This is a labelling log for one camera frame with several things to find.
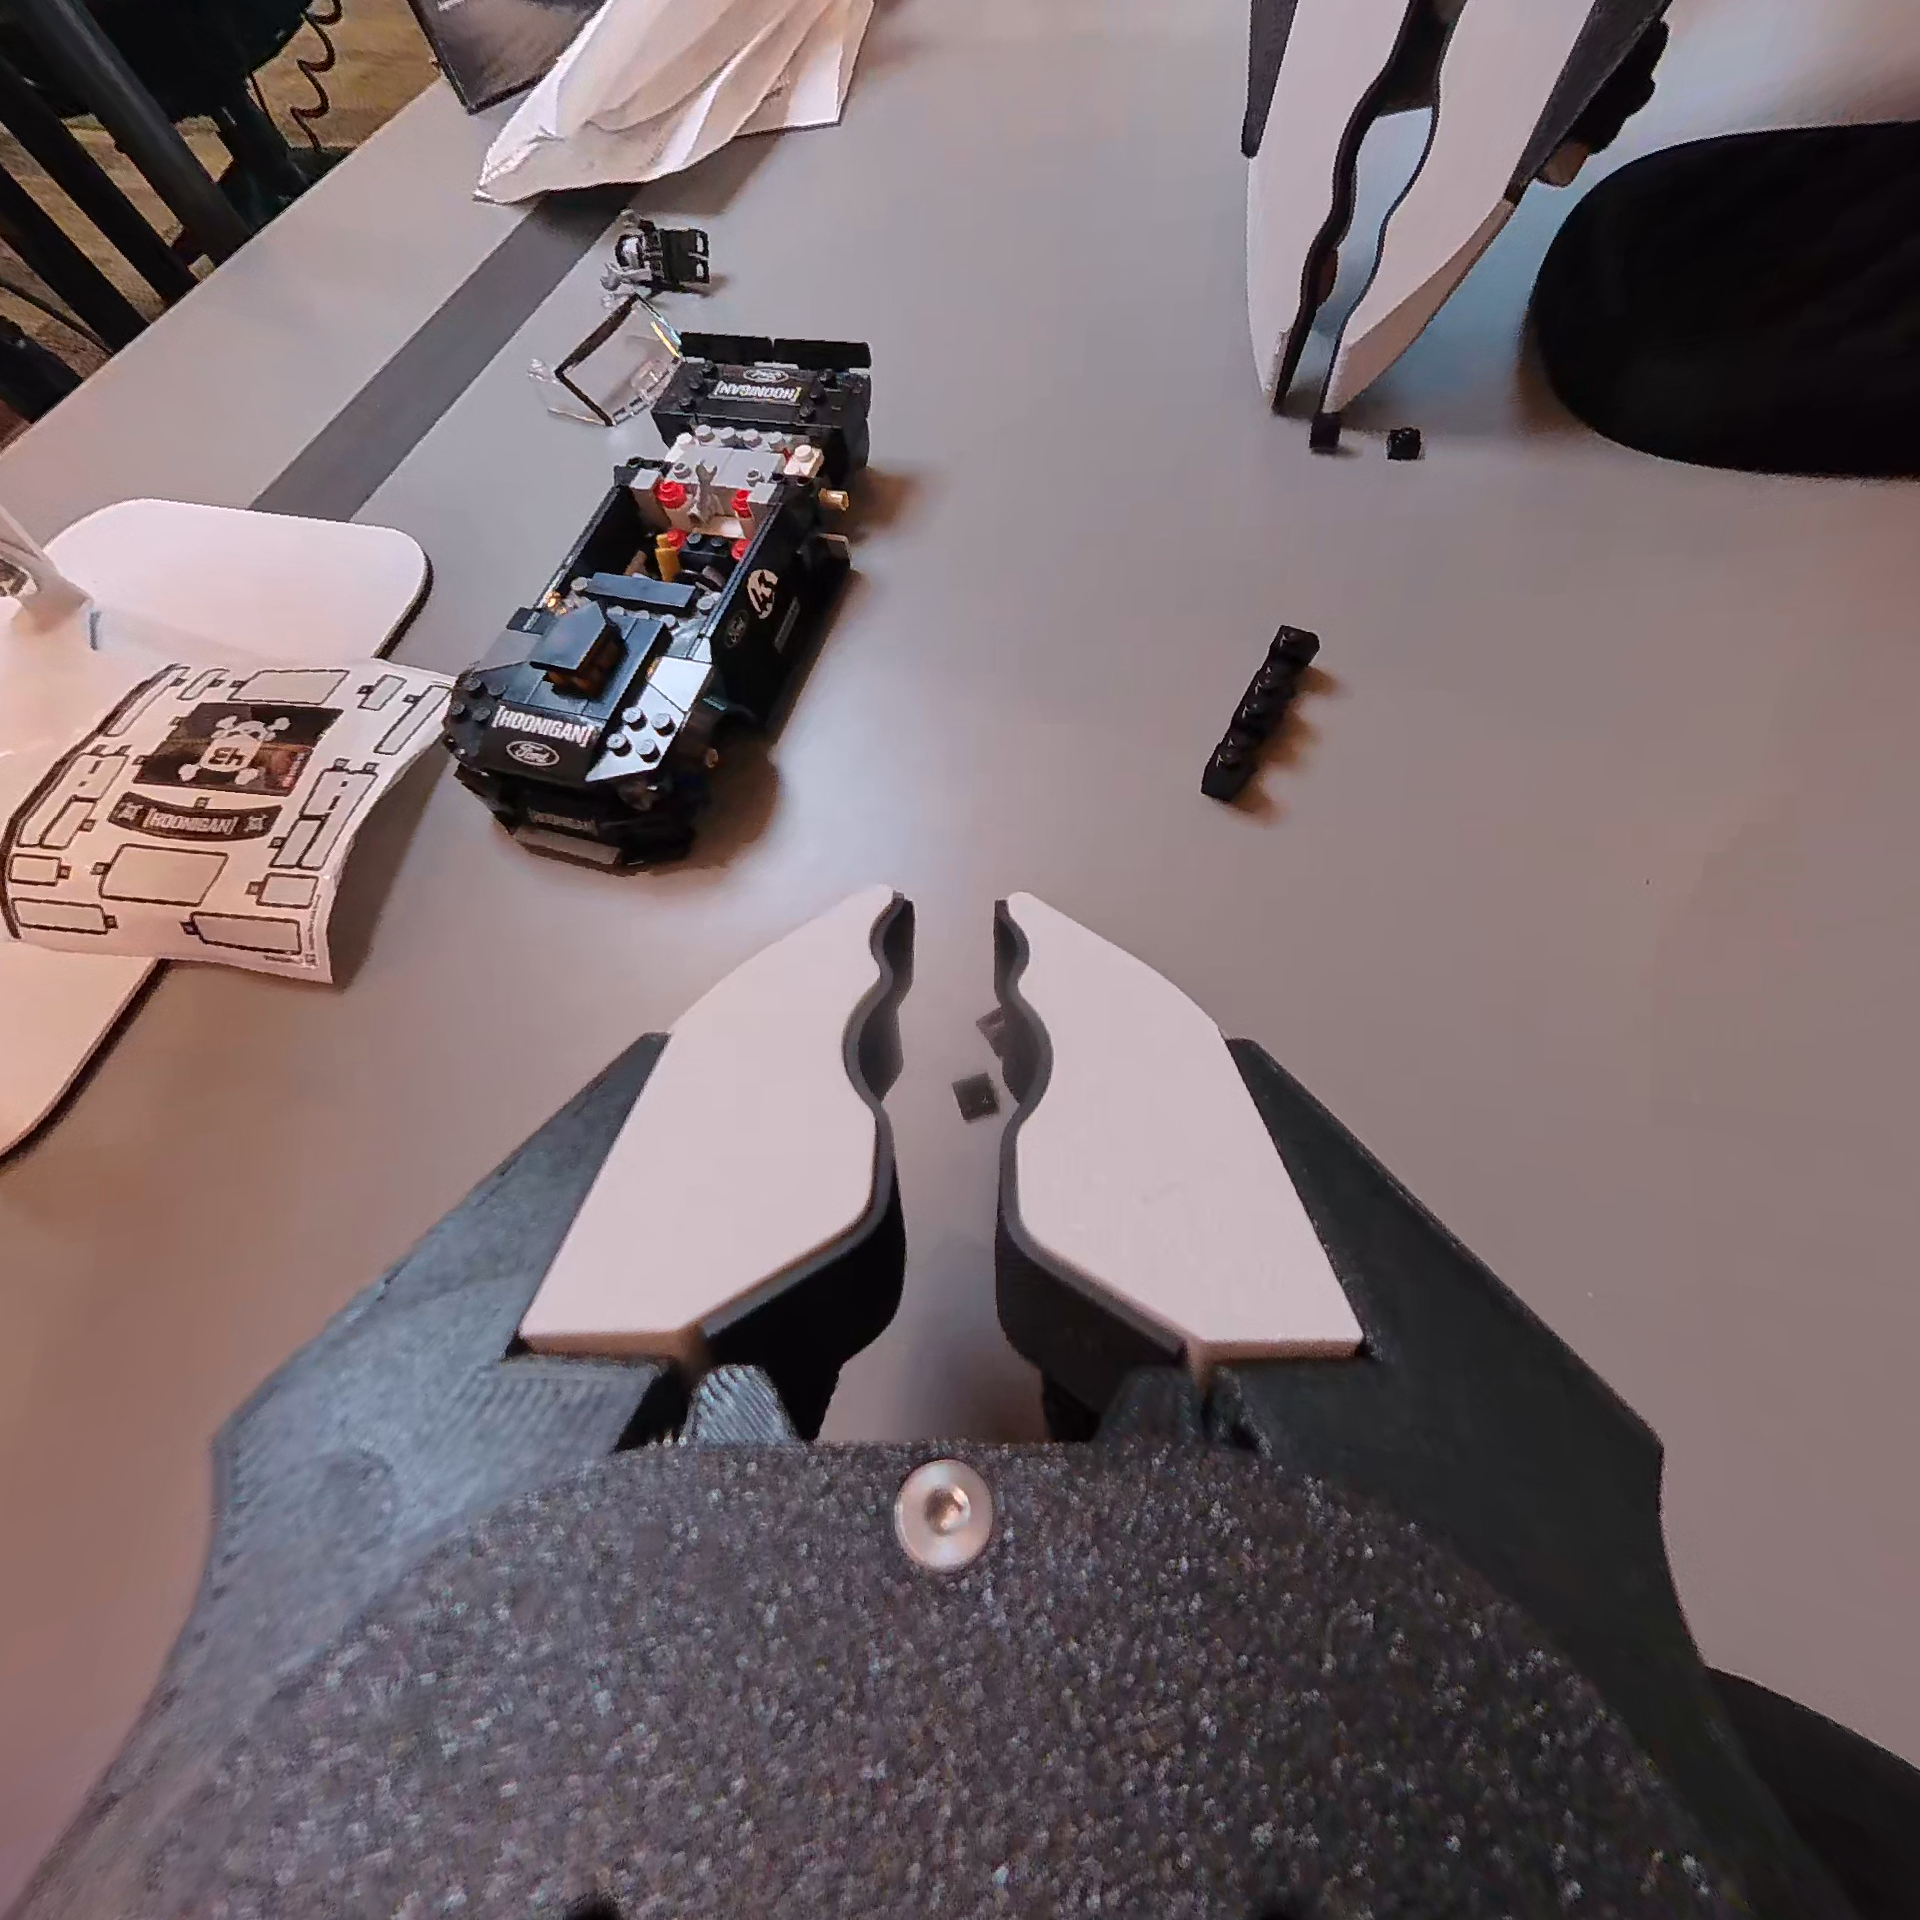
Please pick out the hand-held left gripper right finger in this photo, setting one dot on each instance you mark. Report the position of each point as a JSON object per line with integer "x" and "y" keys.
{"x": 1172, "y": 1187}

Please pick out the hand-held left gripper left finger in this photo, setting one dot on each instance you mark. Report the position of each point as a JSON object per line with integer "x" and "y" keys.
{"x": 720, "y": 1187}

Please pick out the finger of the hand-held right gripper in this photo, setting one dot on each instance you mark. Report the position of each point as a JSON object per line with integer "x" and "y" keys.
{"x": 1306, "y": 152}
{"x": 1487, "y": 152}

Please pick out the black long lego plate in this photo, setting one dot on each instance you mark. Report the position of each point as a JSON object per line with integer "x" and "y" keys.
{"x": 1261, "y": 716}

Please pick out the black lego car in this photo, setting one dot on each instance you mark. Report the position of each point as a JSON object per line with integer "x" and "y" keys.
{"x": 646, "y": 644}

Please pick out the sticker sheet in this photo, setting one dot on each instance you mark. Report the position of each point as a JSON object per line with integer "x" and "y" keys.
{"x": 211, "y": 826}

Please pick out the small dark square lego plate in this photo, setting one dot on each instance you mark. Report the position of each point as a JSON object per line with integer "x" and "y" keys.
{"x": 1402, "y": 443}
{"x": 1331, "y": 434}

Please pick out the small black lego part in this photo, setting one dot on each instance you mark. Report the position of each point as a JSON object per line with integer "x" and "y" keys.
{"x": 661, "y": 257}

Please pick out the clear lego windshield piece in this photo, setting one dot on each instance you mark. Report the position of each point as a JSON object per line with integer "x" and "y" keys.
{"x": 615, "y": 366}

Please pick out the lego set box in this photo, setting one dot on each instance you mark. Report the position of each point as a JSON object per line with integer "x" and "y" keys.
{"x": 498, "y": 36}

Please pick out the white booklet stand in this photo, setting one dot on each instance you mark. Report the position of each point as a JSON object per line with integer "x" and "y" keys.
{"x": 240, "y": 572}

